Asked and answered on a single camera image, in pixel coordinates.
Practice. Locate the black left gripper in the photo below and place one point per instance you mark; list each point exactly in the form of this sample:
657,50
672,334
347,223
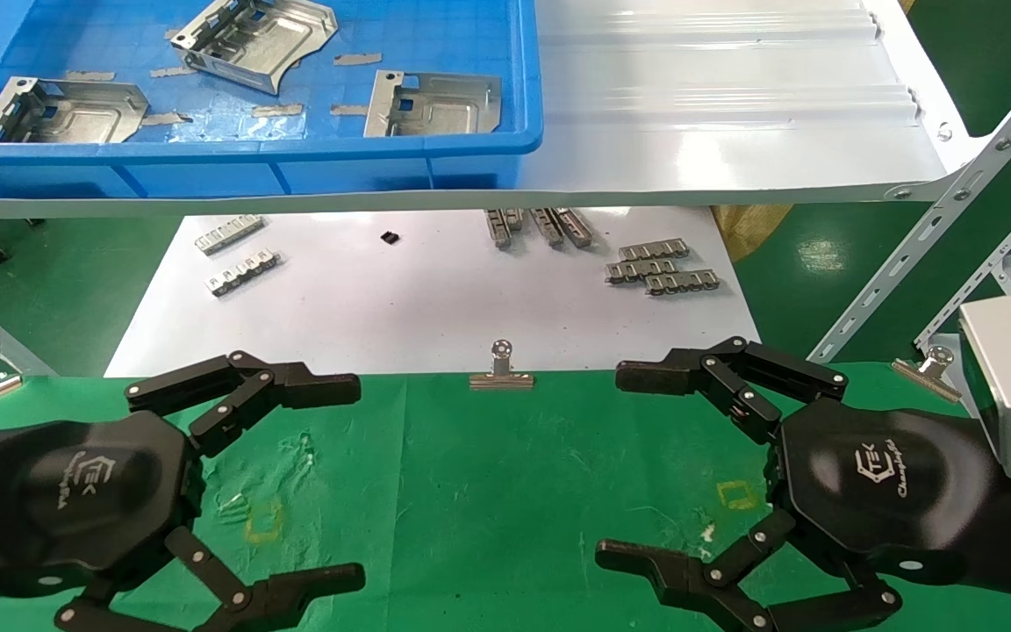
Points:
84,500

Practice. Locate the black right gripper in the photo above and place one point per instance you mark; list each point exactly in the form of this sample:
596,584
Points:
883,483

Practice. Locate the stamped metal bracket plate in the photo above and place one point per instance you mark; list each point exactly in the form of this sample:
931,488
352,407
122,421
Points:
444,105
75,114
255,39

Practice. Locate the green table cloth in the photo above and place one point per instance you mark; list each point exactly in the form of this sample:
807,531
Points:
488,509

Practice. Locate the white paper sheet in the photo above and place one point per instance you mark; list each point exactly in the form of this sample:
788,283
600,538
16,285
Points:
418,307

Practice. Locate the yellow woven bag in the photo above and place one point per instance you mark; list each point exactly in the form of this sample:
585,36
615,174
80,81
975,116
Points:
747,230

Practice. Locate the small black plastic piece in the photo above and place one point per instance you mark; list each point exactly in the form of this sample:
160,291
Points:
390,237

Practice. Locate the blue plastic bin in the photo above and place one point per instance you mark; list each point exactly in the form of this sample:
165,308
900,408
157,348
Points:
233,171

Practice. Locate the white corrugated shelf board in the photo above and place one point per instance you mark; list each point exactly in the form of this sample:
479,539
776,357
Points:
716,105

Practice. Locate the white perforated angle bar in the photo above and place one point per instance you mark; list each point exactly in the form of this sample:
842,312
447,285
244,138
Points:
935,219
993,263

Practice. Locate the grey tape strip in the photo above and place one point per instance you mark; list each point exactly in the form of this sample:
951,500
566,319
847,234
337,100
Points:
89,75
277,110
356,59
347,110
170,72
163,118

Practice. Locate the small notched metal rail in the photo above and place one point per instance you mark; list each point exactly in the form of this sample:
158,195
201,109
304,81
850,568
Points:
576,226
242,271
548,226
497,228
515,218
653,250
637,270
683,282
229,234

